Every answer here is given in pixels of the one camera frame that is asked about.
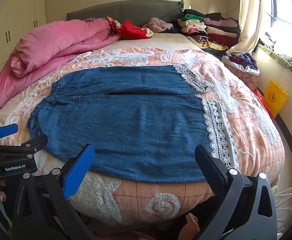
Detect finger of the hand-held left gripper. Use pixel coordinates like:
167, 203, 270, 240
0, 124, 19, 143
0, 134, 48, 156

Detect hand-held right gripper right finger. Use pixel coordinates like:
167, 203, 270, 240
194, 144, 278, 240

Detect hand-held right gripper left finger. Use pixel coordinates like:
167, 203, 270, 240
11, 144, 96, 240

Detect blue denim pants lace hem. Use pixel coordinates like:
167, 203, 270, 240
27, 64, 241, 183

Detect person's left hand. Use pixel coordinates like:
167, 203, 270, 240
0, 180, 8, 203

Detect person's right hand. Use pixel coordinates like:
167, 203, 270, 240
179, 212, 201, 240

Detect peach printed blanket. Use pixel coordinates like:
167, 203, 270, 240
0, 32, 286, 232

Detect pink quilt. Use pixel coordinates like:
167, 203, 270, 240
0, 18, 123, 115

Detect yellow paper bag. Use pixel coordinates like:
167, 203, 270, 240
264, 79, 288, 117

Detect floral fabric laundry basket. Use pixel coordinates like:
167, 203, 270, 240
222, 55, 260, 91

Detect purple clothes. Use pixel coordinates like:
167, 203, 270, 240
229, 53, 258, 70

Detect cream wardrobe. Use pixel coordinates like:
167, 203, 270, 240
0, 0, 47, 78

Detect green window sill cushion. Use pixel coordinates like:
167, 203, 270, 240
257, 44, 292, 81

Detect stack of folded clothes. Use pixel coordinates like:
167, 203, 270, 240
172, 9, 241, 52

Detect red printed cloth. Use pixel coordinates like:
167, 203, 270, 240
105, 16, 154, 40

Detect pink fluffy cloth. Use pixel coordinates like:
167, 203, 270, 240
143, 17, 174, 33

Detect cream curtain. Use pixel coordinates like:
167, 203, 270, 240
227, 0, 271, 57

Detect grey upholstered headboard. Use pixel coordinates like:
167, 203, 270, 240
66, 0, 184, 28

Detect white wire rack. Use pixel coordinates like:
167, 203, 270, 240
273, 182, 292, 233

